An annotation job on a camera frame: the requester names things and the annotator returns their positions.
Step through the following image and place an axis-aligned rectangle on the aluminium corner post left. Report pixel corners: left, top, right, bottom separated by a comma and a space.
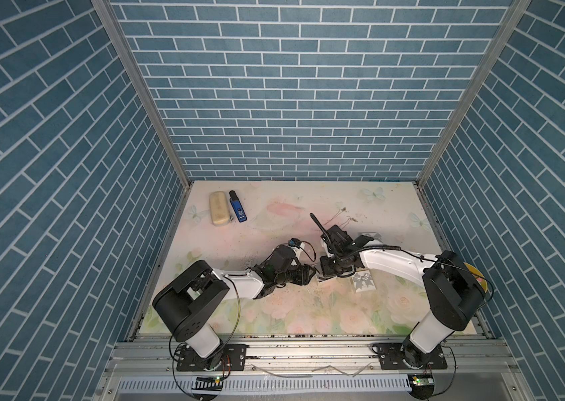
92, 0, 190, 191

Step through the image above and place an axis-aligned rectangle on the aluminium front rail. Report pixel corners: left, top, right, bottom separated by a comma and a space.
95, 335, 533, 400

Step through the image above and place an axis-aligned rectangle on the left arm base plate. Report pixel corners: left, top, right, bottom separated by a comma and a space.
175, 344, 248, 373

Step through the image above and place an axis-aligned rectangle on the yellow pen cup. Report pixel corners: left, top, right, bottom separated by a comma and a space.
464, 263, 489, 294

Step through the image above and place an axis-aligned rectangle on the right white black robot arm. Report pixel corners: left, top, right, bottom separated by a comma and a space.
319, 225, 488, 358

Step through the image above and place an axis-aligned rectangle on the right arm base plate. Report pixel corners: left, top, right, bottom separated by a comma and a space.
370, 339, 448, 370

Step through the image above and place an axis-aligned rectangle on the aluminium corner post right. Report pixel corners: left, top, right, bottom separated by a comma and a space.
415, 0, 531, 191

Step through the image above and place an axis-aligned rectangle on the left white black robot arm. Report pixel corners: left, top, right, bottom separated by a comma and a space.
152, 244, 317, 359

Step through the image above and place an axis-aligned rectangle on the aluminium corner post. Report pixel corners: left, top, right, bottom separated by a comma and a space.
92, 0, 190, 191
415, 0, 531, 191

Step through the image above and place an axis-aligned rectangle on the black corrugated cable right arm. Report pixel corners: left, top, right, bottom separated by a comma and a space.
309, 212, 336, 249

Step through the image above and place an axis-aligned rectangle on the beige zippered pencil case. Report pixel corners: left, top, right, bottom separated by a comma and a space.
209, 191, 232, 227

